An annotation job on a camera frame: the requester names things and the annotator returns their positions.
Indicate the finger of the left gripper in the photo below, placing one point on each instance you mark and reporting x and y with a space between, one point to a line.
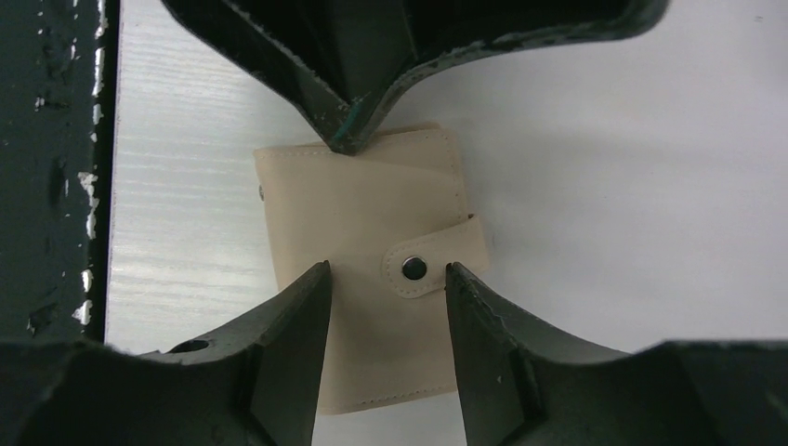
344 64

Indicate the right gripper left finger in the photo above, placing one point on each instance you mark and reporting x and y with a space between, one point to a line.
254 380

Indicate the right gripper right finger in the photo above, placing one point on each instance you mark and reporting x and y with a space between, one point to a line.
524 381

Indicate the beige card holder wallet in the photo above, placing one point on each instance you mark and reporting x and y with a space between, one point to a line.
388 221

